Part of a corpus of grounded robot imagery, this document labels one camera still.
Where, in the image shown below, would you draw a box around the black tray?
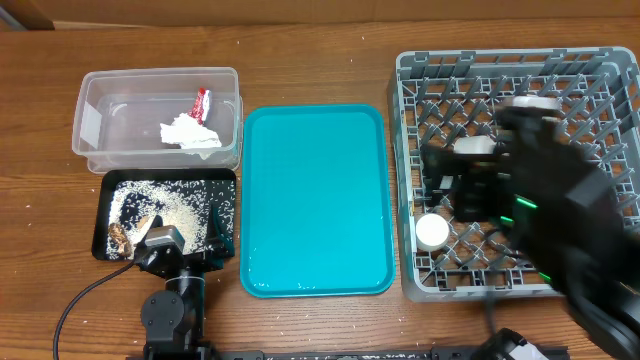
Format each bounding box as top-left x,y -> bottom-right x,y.
91,168 -> 236,261

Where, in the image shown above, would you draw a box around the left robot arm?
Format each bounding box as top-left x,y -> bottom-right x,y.
134,206 -> 235,360

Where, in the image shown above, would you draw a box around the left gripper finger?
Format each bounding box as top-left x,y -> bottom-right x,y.
208,204 -> 233,248
138,215 -> 163,245

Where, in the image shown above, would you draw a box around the rice and food scraps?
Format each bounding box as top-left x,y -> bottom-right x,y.
103,180 -> 236,260

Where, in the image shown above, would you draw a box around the white cup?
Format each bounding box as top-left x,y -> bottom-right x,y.
415,213 -> 450,251

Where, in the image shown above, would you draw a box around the red snack wrapper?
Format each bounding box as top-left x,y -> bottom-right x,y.
188,88 -> 211,126

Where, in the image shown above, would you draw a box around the grey dishwasher rack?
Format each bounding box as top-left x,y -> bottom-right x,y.
388,47 -> 639,303

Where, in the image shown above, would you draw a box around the pink bowl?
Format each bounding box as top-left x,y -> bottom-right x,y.
453,135 -> 496,155

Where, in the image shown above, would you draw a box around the clear plastic bin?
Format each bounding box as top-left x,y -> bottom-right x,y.
71,67 -> 243,174

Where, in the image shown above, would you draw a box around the pink plate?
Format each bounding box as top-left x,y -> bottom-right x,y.
501,96 -> 561,111

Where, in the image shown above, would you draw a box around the teal serving tray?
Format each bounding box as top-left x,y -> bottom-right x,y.
240,104 -> 396,298

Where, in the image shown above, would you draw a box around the white napkin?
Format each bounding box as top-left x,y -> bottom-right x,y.
160,113 -> 222,149

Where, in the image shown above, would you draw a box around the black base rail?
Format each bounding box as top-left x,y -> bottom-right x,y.
124,327 -> 571,360

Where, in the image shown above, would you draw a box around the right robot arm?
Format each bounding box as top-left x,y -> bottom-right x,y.
420,106 -> 639,359

